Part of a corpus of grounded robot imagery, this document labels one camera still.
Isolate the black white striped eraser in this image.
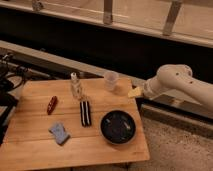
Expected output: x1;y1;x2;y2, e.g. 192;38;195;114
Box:
80;101;92;127

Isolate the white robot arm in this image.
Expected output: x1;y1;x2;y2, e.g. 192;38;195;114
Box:
143;64;213;111

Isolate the clear plastic cup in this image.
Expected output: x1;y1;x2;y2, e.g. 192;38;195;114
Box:
104;71;119;91

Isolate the clear small bottle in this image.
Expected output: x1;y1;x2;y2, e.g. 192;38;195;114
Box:
70;72;83;100

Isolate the black round bowl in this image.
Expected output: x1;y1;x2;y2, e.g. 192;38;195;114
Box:
100;110;136;144

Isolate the red pocket knife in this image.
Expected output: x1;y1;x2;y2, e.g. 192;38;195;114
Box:
47;96;58;115

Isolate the blue sponge cloth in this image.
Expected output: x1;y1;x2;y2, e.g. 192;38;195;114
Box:
49;123;70;145

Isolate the metal railing bracket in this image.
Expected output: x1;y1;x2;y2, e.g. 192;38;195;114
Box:
32;0;44;11
103;0;113;25
162;0;182;36

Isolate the black cables and equipment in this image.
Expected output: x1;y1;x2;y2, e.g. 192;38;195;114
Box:
0;52;29;146

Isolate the metal railing bracket left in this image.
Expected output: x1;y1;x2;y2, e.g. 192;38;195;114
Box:
32;0;44;11

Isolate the metal railing bracket right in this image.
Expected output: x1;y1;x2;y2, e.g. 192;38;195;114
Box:
162;0;182;36

